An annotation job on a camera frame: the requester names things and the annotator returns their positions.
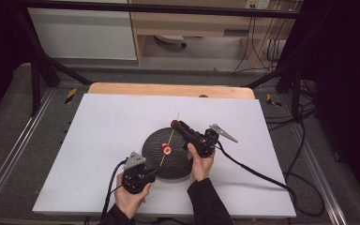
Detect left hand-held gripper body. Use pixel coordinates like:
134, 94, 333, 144
121, 151, 158, 195

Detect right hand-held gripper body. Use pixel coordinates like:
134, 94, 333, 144
188, 124, 238, 158

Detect thin bamboo skewer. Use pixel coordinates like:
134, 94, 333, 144
159, 111, 181, 168

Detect black round plate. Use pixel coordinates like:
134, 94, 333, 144
141, 127, 194, 180

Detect person's left hand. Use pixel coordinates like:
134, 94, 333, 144
114, 172, 153, 219

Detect person's right hand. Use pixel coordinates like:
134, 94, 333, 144
187, 142, 216, 186

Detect wooden table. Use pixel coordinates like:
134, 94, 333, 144
87, 82, 256, 100

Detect white board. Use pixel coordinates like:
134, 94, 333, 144
32, 93, 297, 218

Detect yellow black tape strip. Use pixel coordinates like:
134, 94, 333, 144
64, 87, 78, 105
265, 93, 282, 108

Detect white chair base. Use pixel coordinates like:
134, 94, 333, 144
154, 35, 188, 49

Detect light wooden desk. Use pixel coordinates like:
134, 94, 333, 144
127, 0, 304, 69

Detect white cabinet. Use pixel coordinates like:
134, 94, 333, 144
27, 0, 138, 61

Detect left hand-held gripper cable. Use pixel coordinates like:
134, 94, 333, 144
100, 158, 129, 221

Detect hand-held gripper cable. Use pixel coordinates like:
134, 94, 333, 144
215, 140, 326, 218
100, 158, 129, 221

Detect right hand-held gripper cable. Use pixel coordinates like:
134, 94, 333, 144
215, 140, 326, 218

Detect hanging black cables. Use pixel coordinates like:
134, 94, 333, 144
232, 8, 298, 74

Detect aluminium rail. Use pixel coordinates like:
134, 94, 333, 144
290, 121, 349, 225
0, 88, 57, 214

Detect black metal frame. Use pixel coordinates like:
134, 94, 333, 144
10, 0, 308, 118

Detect white wall socket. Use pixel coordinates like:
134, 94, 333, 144
245, 0, 271, 9

